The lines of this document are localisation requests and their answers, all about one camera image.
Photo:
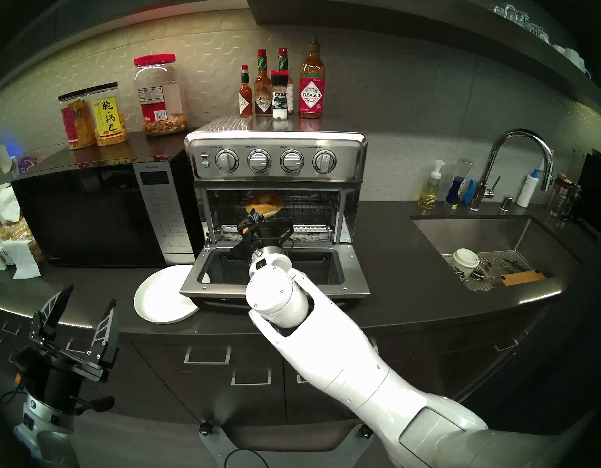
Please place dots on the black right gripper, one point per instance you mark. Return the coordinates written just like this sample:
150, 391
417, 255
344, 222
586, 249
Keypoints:
269, 235

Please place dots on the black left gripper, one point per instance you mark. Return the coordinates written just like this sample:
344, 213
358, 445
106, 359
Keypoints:
57, 374

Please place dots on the golden brown bagel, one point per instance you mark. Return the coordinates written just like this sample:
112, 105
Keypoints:
266, 202

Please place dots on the glass toaster oven door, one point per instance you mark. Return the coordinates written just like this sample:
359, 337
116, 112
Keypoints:
351, 277

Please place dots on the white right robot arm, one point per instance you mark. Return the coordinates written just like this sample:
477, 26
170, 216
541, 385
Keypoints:
329, 355

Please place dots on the metal oven rack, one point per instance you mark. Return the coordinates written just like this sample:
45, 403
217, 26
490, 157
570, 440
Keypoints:
310, 227

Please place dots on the silver oven knob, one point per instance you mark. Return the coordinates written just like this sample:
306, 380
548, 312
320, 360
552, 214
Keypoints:
259, 160
324, 161
227, 161
291, 161

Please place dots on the foil lined oven tray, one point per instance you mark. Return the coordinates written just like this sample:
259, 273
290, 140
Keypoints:
312, 237

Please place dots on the stainless steel toaster oven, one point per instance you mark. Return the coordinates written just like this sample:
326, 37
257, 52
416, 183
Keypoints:
276, 140

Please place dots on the black microwave oven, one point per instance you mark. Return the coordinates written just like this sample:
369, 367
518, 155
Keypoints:
86, 213

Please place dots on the white round plate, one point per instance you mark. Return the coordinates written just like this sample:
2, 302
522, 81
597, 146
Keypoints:
159, 296

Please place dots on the large white folded napkin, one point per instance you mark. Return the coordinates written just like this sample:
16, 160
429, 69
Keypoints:
22, 260

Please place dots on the small red Tabasco bottle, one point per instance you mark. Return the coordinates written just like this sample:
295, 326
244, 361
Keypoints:
245, 101

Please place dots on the bagged bread loaf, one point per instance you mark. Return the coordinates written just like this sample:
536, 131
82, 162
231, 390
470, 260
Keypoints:
18, 230

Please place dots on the black cap salt grinder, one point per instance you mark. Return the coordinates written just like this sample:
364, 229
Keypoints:
279, 101

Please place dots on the orange sauce Tabasco bottle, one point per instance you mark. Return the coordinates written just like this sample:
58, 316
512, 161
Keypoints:
263, 99

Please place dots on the large Tabasco sauce bottle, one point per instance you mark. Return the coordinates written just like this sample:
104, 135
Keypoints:
312, 96

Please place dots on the dark base cabinet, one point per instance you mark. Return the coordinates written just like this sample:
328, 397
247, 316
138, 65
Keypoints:
193, 403

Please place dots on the crumpled white paper towel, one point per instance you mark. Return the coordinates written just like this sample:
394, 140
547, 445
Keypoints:
9, 204

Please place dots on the red lid clear jar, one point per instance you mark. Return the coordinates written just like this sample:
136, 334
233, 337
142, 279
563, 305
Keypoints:
159, 101

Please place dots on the yellow soap pump bottle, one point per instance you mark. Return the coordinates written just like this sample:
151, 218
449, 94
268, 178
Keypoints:
431, 194

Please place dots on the yellow label snack jar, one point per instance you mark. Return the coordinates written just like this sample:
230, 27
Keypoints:
108, 121

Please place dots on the purple snack packet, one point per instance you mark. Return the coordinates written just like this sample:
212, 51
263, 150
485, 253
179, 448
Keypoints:
25, 164

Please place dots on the blue dish soap bottle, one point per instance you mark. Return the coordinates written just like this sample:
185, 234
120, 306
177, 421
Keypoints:
455, 189

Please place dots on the red label snack jar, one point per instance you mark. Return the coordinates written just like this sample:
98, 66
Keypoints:
76, 126

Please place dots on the white paper cup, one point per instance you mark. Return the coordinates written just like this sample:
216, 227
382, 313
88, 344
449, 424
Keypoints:
465, 262

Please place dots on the blue dish sponge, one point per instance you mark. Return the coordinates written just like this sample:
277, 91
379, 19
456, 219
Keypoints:
471, 193

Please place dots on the stainless steel sink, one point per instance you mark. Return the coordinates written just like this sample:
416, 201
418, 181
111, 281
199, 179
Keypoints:
476, 233

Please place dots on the chrome gooseneck faucet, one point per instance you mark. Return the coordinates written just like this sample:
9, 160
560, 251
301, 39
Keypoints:
476, 196

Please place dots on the chrome sink deck cap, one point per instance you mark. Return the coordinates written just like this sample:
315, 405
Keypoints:
506, 204

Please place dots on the wooden cutting board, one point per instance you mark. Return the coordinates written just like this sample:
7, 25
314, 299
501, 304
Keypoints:
522, 277

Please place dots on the white blue-top pump bottle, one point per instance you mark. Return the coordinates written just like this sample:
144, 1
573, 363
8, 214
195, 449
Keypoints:
527, 191

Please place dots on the copper french press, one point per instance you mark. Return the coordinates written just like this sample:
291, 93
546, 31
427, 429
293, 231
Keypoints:
562, 196

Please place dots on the clear drinking glass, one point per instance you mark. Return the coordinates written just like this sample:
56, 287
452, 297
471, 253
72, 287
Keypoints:
539, 33
516, 17
498, 11

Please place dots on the black countertop appliance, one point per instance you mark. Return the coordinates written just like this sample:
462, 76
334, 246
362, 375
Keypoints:
595, 194

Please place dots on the white mug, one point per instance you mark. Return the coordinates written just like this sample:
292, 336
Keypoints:
576, 58
559, 50

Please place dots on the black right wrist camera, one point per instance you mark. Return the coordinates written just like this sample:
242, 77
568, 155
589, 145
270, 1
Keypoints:
246, 230

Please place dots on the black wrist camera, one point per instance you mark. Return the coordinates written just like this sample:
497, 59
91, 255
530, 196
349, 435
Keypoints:
25, 364
246, 230

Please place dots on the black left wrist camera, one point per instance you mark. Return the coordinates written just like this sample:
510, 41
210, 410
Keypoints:
25, 364

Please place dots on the black base plate knob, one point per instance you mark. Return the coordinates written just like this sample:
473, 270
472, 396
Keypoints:
364, 431
206, 427

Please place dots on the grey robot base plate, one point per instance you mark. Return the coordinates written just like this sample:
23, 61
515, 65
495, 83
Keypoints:
213, 450

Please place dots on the dark open wall shelf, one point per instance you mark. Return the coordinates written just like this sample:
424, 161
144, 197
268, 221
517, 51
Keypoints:
403, 13

